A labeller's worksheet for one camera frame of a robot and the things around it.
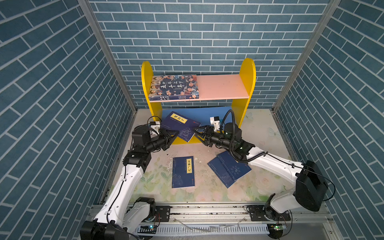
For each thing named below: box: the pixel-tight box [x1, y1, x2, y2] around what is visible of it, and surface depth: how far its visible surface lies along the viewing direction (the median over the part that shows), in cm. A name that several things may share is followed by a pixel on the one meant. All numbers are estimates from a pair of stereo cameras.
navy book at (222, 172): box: [207, 156, 238, 189], surface depth 89 cm
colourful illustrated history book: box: [149, 74, 200, 101], surface depth 72 cm
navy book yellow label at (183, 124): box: [161, 111, 201, 143], surface depth 78 cm
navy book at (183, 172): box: [172, 156, 195, 188], surface depth 89 cm
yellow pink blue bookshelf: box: [141, 59, 257, 131], surface depth 74 cm
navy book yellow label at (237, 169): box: [216, 150, 252, 181], surface depth 88 cm
